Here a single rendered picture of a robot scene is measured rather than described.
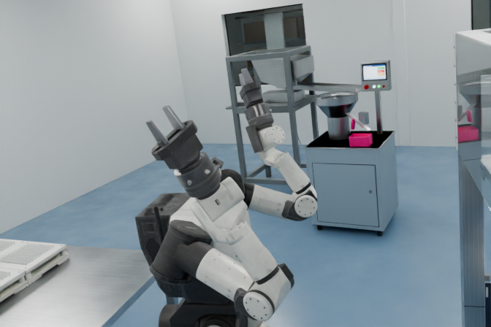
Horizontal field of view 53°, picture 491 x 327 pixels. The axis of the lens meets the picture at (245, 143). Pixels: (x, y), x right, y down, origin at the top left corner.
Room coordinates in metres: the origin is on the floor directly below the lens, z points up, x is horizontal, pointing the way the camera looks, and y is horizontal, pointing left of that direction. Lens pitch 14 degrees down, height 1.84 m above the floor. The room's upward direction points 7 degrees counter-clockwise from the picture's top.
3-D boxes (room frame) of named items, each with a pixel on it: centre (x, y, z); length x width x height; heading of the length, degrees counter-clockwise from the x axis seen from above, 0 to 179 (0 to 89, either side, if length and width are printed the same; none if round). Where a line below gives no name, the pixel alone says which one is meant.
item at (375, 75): (4.08, -1.14, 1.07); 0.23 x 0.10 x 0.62; 60
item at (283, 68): (4.91, -0.50, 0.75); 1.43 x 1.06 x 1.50; 60
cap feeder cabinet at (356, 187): (4.06, -0.89, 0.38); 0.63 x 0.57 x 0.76; 60
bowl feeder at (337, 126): (4.13, -0.87, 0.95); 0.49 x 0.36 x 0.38; 60
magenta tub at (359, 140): (3.82, -0.92, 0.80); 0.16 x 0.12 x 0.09; 60
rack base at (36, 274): (2.09, 1.05, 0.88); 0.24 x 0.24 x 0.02; 65
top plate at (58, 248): (2.09, 1.05, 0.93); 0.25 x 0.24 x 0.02; 155
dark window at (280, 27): (7.26, -0.49, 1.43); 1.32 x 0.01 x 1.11; 60
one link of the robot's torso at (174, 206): (1.45, 0.19, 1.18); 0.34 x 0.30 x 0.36; 164
